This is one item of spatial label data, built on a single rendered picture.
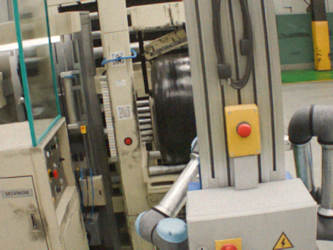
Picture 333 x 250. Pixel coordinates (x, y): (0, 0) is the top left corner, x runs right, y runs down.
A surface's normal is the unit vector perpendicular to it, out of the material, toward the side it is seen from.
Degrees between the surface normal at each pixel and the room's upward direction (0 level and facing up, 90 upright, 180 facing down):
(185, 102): 72
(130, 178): 90
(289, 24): 90
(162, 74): 42
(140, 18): 90
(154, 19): 90
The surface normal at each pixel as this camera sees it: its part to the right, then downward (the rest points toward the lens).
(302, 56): -0.03, 0.23
